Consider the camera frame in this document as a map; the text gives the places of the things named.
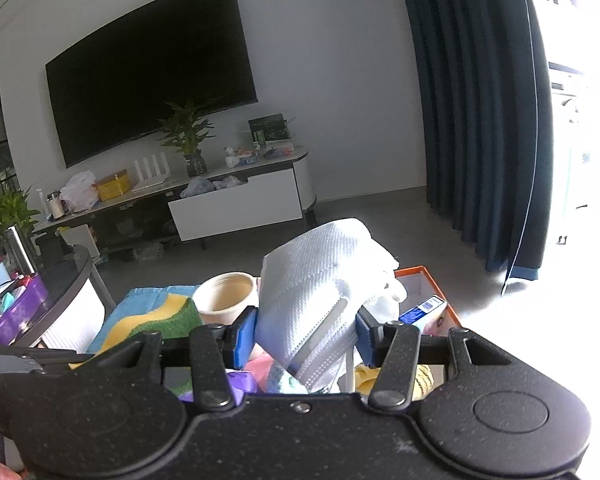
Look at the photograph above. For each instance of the teal printed mat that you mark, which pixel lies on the teal printed mat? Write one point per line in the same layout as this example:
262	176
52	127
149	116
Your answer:
140	297

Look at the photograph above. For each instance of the silver flask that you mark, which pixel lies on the silver flask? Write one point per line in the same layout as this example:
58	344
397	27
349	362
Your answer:
20	252

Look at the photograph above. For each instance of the small white packets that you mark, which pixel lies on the small white packets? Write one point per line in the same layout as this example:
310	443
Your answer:
240	158

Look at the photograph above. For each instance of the yellow and green sponge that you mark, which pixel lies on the yellow and green sponge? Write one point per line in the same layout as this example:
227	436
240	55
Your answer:
165	320

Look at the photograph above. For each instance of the glass jar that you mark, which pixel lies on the glass jar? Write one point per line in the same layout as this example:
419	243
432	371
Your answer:
56	206

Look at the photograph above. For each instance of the orange cardboard box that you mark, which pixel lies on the orange cardboard box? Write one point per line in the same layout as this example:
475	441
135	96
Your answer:
420	277

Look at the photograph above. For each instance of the yellow box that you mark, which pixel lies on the yellow box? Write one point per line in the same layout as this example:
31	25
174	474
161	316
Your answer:
112	187

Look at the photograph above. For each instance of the dark blue curtain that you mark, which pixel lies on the dark blue curtain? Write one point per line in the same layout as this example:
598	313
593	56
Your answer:
470	110

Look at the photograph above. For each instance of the purple tin tray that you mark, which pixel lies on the purple tin tray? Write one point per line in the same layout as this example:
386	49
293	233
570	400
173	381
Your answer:
25	305

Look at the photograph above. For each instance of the round grey coffee table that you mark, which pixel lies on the round grey coffee table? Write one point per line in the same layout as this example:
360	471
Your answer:
80	300

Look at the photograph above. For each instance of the purple tissue pack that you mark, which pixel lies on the purple tissue pack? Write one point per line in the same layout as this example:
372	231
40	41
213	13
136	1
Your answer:
242	385

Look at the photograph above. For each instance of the mint white knitted cloth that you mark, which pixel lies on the mint white knitted cloth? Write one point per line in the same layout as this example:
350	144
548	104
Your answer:
285	380

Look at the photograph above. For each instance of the white and black TV stand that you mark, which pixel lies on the white and black TV stand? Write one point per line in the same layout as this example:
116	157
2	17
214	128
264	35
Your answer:
240	205

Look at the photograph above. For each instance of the green leafy table plant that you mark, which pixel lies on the green leafy table plant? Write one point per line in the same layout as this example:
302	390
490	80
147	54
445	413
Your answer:
7	215

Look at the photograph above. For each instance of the potted plant in glass vase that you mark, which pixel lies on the potted plant in glass vase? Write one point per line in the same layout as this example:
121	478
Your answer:
187	135

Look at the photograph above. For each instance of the yellow striped towel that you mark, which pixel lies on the yellow striped towel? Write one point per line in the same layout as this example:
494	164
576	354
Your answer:
427	375

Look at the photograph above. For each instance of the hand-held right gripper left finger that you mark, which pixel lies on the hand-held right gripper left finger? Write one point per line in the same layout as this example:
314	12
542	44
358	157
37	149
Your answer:
245	335

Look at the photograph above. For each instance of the beige paper cup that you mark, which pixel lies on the beige paper cup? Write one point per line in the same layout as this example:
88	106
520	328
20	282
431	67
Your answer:
227	297

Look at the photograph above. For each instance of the pastel packet with blue label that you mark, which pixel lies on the pastel packet with blue label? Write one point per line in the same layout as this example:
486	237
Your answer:
425	310

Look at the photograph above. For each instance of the white plastic bag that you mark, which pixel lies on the white plastic bag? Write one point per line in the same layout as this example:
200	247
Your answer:
80	191

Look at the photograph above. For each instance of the white router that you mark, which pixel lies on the white router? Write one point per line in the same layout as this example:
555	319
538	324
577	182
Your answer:
152	175

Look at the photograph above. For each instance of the blue grey plastic bag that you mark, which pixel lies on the blue grey plastic bag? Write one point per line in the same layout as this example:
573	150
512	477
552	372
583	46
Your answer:
197	187

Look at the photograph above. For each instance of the white face mask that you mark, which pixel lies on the white face mask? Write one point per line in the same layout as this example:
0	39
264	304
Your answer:
310	280

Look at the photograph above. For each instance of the black wall television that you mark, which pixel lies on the black wall television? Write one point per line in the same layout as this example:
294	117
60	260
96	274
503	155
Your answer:
150	70

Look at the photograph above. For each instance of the green and black box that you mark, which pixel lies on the green and black box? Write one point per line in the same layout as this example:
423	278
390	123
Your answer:
269	129

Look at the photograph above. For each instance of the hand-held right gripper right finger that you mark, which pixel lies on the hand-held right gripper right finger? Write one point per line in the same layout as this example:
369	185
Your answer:
365	337

